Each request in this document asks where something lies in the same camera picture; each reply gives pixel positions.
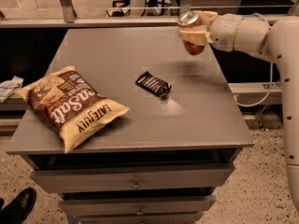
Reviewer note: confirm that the middle grey drawer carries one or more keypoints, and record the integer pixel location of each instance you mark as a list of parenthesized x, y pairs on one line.
[(137, 206)]

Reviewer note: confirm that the grey drawer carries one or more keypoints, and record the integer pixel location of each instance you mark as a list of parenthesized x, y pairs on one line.
[(187, 218), (137, 206), (133, 178)]

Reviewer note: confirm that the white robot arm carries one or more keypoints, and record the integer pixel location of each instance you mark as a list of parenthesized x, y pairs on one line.
[(276, 43)]

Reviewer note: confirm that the grey metal railing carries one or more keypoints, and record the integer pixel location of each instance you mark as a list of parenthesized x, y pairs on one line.
[(88, 13)]

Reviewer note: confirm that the grey drawer cabinet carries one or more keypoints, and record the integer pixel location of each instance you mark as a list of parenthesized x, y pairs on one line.
[(197, 122)]

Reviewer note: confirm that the brown yellow chip bag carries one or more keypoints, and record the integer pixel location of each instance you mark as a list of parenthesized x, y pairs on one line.
[(70, 105)]

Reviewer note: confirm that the white crumpled cloth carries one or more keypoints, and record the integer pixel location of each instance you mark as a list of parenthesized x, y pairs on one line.
[(8, 87)]

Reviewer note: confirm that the black leather shoe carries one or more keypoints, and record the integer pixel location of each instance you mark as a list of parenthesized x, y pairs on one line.
[(19, 209)]

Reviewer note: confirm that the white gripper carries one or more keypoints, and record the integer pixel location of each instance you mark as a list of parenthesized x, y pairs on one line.
[(224, 32)]

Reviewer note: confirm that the top grey drawer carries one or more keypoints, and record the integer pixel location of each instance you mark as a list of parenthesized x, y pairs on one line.
[(133, 178)]

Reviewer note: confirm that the bottom grey drawer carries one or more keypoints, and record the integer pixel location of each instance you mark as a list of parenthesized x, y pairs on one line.
[(187, 218)]

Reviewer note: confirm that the red coke can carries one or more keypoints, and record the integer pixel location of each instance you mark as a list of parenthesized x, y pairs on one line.
[(192, 31)]

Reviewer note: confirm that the black snack wrapper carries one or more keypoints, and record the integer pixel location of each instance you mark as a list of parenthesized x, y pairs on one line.
[(154, 85)]

